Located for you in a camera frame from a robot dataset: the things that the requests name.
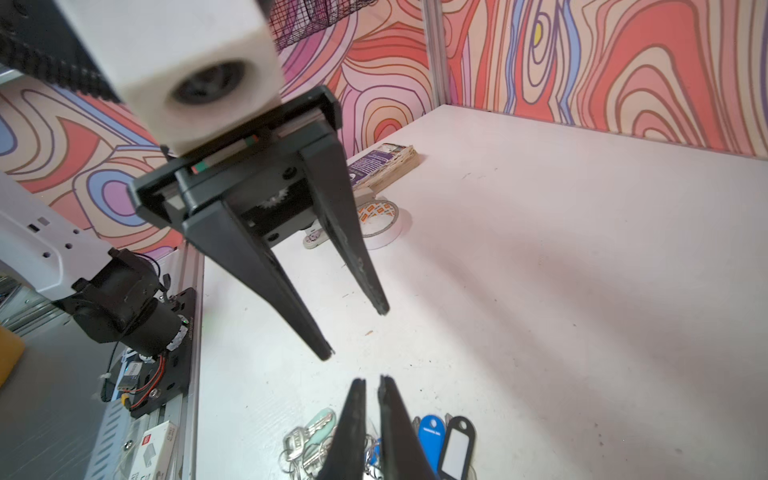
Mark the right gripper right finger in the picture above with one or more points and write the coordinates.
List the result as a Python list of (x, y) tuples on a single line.
[(402, 456)]

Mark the clear tape roll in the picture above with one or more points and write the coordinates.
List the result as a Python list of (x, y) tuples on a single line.
[(382, 222)]

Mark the purple book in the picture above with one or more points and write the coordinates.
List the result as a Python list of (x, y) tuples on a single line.
[(382, 166)]

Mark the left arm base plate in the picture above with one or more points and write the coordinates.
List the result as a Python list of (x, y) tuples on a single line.
[(144, 384)]

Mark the small white label card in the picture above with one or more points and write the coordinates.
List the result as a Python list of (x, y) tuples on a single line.
[(152, 459)]

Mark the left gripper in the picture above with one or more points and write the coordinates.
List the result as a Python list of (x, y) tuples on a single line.
[(260, 182)]

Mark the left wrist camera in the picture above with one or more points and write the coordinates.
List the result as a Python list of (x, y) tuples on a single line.
[(190, 71)]

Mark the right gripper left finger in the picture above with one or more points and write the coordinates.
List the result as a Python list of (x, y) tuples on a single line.
[(346, 456)]

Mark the round keyring disc with keys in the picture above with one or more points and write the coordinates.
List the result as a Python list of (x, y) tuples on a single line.
[(448, 444)]

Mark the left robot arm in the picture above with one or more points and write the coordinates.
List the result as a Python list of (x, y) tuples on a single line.
[(112, 294)]

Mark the back wire basket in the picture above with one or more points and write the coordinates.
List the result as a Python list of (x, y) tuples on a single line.
[(294, 20)]

